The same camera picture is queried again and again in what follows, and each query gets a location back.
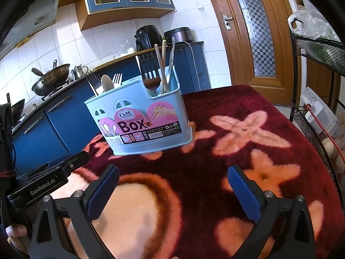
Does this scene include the blue wooden wall cabinet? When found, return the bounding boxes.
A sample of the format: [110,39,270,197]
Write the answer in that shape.
[58,0,176,31]

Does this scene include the red cable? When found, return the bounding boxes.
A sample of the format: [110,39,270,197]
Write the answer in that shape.
[307,103,345,165]

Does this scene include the person's left hand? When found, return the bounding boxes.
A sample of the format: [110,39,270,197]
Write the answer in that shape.
[5,223,30,255]

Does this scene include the white power strip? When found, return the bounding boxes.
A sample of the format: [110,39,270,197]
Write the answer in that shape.
[300,86,340,138]

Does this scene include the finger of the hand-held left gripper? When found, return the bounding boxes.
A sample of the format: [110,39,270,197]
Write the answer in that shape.
[40,150,90,173]

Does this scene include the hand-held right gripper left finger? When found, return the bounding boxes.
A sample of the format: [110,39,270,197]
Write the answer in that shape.
[30,164,120,259]

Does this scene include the pile of eggs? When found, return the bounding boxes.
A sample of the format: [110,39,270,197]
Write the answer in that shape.
[321,136,345,168]

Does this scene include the silver metal tongs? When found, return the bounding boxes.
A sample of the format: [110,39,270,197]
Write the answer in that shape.
[165,38,176,92]

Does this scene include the large silver metal fork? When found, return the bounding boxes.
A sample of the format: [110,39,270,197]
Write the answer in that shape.
[135,53,162,98]

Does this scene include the grey range hood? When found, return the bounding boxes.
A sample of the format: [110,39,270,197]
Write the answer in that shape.
[8,0,61,46]

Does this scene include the dark rice cooker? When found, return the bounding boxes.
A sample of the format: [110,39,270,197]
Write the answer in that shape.
[164,27,194,44]

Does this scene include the wooden door with glass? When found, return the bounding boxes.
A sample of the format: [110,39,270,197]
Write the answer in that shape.
[202,0,295,106]

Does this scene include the black wire rack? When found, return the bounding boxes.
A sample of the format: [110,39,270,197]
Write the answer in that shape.
[288,34,345,195]

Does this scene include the small clear plastic bag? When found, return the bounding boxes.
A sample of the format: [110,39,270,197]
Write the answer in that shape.
[114,38,136,58]

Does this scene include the black air fryer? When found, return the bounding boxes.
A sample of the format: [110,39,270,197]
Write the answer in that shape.
[135,25,162,52]

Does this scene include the light blue utensil holder box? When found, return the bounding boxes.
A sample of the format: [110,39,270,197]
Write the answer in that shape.
[84,65,194,155]

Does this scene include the red floral blanket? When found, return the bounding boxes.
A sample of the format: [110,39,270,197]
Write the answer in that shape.
[62,84,337,259]

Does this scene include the metal door handle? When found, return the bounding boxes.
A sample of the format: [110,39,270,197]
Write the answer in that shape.
[222,15,234,30]

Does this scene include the blue kitchen base cabinets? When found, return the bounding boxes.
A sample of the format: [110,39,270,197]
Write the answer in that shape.
[11,41,212,173]

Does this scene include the black wok with ladle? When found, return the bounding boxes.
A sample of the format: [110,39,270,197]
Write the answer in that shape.
[31,59,71,97]

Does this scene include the white power cable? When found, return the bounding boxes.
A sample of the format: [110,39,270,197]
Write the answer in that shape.
[172,41,205,88]

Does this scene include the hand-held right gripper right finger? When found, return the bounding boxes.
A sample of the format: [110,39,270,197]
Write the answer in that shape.
[227,164,316,259]

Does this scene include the metal kettle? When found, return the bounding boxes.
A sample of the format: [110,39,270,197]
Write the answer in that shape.
[71,64,89,79]

